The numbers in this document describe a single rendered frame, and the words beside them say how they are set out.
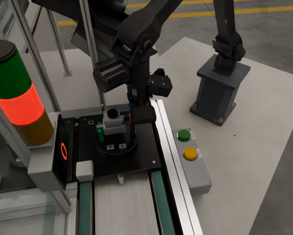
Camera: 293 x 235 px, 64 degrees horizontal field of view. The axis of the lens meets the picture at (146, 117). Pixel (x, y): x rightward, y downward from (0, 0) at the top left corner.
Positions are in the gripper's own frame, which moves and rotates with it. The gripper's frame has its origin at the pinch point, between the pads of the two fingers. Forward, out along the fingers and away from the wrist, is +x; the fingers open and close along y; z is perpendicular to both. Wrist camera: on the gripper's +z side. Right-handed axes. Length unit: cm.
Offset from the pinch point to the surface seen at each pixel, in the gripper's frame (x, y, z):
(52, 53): 23, 72, -38
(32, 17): 23, 118, -56
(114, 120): 1.0, -2.2, -7.2
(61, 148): -12.7, -19.6, -16.4
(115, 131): 5.6, -2.4, -7.4
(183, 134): 12.5, -1.7, 13.5
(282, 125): 24, 5, 57
